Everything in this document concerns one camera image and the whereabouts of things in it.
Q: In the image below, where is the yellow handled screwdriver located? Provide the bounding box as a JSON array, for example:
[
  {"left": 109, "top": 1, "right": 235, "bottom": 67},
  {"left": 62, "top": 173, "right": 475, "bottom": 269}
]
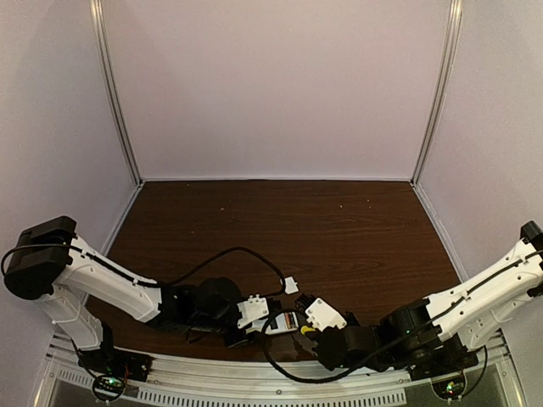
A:
[{"left": 299, "top": 325, "right": 316, "bottom": 336}]

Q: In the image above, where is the white remote control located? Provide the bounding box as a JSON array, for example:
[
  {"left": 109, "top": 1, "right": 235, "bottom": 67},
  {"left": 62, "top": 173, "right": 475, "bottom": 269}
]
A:
[{"left": 245, "top": 313, "right": 299, "bottom": 336}]

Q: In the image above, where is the white battery cover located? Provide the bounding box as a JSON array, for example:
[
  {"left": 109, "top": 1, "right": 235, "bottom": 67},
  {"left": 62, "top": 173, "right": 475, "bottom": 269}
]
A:
[{"left": 284, "top": 276, "right": 299, "bottom": 295}]

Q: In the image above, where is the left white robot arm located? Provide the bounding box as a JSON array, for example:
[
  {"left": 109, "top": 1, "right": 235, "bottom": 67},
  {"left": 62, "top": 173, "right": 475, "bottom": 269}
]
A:
[{"left": 1, "top": 215, "right": 276, "bottom": 352}]

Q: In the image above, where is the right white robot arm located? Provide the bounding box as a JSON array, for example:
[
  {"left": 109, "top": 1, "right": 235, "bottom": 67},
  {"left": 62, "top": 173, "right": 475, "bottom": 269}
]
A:
[{"left": 294, "top": 220, "right": 542, "bottom": 376}]

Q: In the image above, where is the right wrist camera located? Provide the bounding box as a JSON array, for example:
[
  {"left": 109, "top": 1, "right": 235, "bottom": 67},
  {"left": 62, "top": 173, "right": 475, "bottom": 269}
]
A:
[{"left": 304, "top": 298, "right": 347, "bottom": 332}]

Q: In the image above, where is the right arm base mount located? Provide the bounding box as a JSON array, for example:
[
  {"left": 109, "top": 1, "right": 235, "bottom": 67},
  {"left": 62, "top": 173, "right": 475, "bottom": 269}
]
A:
[{"left": 406, "top": 339, "right": 488, "bottom": 403}]

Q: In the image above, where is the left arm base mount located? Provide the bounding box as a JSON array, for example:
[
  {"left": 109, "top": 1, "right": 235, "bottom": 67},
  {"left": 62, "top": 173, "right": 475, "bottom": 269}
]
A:
[{"left": 76, "top": 348, "right": 153, "bottom": 404}]

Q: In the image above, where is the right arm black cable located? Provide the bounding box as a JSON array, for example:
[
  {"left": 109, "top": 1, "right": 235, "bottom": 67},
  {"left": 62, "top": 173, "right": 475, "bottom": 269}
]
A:
[{"left": 260, "top": 249, "right": 543, "bottom": 382}]

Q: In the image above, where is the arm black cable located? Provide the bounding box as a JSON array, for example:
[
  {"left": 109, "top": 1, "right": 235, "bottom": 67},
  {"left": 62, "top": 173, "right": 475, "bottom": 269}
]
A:
[
  {"left": 260, "top": 249, "right": 543, "bottom": 382},
  {"left": 0, "top": 247, "right": 286, "bottom": 298}
]

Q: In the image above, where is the front aluminium rail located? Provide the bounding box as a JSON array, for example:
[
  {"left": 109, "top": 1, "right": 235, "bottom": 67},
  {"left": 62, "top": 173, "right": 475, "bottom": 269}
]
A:
[{"left": 42, "top": 332, "right": 523, "bottom": 407}]

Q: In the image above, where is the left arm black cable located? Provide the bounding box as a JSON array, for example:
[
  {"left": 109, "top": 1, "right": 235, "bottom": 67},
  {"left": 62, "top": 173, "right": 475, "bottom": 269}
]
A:
[{"left": 0, "top": 247, "right": 286, "bottom": 298}]

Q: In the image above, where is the left aluminium frame post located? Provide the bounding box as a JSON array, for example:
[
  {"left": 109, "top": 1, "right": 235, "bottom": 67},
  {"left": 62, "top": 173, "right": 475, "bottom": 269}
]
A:
[{"left": 89, "top": 0, "right": 143, "bottom": 187}]

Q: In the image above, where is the aluminium frame post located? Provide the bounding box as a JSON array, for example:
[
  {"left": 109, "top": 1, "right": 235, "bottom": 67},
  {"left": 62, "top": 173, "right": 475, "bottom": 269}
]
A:
[
  {"left": 411, "top": 0, "right": 463, "bottom": 188},
  {"left": 89, "top": 0, "right": 143, "bottom": 187}
]

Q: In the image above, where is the right aluminium frame post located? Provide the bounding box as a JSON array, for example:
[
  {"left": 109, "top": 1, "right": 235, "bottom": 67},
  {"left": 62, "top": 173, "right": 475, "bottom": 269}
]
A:
[{"left": 411, "top": 0, "right": 463, "bottom": 188}]

